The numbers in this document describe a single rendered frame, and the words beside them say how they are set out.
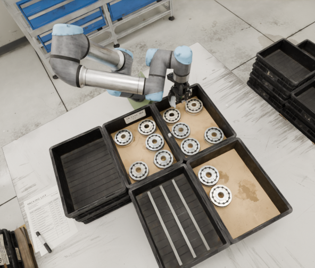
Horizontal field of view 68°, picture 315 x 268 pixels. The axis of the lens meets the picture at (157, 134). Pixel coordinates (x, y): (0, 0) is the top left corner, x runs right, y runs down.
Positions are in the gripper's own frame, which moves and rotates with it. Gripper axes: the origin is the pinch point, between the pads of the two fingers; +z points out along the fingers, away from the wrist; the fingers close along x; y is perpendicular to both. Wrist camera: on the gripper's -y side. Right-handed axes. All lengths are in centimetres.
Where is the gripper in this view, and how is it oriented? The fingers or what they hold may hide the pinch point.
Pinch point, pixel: (176, 102)
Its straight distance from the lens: 127.6
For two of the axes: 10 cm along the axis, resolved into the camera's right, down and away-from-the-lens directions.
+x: 9.1, -3.6, 2.1
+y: 4.2, 7.7, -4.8
